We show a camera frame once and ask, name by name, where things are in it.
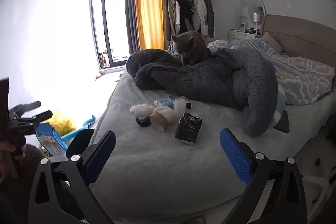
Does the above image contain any white hanging jacket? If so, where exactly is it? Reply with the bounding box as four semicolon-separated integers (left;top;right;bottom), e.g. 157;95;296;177
184;0;208;35

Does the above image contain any black tissue pack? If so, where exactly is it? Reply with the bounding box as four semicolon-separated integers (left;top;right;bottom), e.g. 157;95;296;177
175;112;203;146

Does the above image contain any beige hanging garment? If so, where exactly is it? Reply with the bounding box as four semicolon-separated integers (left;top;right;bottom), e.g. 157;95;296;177
166;0;177;42

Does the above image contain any grey-blue hanging garment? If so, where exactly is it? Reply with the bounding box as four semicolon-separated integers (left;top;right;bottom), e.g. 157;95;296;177
203;0;215;39

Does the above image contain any table lamp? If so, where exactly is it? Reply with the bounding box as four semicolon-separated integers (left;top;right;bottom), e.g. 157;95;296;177
252;13;263;30

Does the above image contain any bed with white cover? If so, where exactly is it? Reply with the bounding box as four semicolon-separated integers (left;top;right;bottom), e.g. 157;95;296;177
89;70;336;219

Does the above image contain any dark fuzzy cloth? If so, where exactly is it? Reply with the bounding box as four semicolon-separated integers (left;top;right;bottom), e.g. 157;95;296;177
14;144;46;188

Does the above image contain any dark grey fleece blanket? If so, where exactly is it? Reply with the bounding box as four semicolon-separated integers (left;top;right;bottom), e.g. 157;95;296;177
125;48;279;137

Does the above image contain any white dresser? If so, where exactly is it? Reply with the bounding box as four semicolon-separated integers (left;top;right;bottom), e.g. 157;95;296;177
228;29;260;42

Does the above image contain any yellow plastic bag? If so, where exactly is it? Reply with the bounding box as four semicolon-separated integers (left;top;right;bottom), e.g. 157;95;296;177
49;109;77;136

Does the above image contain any yellow curtain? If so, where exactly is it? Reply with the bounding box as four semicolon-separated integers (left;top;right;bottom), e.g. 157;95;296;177
133;0;164;50

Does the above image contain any black phone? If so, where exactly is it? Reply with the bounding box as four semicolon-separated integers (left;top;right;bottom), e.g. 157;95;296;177
273;111;290;133

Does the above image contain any dark teal bin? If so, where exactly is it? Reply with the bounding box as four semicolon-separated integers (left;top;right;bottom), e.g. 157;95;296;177
66;129;95;159

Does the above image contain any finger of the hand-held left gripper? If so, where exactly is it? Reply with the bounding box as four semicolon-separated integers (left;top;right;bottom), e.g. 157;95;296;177
15;101;42;114
31;110;53;122

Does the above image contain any grey cat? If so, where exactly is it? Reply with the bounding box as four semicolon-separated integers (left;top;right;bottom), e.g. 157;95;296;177
171;30;210;66

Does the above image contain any black-framed window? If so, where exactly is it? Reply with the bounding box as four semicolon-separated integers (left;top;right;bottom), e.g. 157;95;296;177
89;0;132;69

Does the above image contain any clear plastic bubble wrap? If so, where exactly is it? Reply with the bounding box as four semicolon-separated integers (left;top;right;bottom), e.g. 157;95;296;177
172;98;187;117

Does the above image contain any beige pillow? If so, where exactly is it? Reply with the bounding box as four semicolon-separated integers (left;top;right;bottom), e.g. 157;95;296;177
261;32;283;54

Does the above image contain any round mirror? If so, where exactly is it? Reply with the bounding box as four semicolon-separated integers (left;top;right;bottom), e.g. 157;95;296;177
248;0;266;16

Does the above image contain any person's left hand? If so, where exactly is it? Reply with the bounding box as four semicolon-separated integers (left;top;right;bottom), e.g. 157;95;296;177
0;140;27;161

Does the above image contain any blue pet food bag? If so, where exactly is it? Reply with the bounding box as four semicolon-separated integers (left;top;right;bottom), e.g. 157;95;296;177
35;122;69;157

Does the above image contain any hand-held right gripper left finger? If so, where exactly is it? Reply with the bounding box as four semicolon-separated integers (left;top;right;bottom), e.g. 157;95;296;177
28;130;116;224

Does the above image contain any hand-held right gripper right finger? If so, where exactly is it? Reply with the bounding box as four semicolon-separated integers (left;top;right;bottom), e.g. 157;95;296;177
220;128;307;224

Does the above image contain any blue plush toy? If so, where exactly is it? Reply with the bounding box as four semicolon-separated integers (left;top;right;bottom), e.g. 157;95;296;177
61;114;96;142

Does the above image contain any blue cloud-patterned duvet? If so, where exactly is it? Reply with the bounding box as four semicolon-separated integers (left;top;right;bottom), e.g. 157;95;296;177
168;38;336;126

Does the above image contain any beige headboard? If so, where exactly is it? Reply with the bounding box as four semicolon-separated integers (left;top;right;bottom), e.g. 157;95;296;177
261;14;336;68

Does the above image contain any white tissue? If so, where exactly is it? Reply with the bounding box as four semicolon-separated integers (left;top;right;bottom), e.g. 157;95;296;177
130;104;156;121

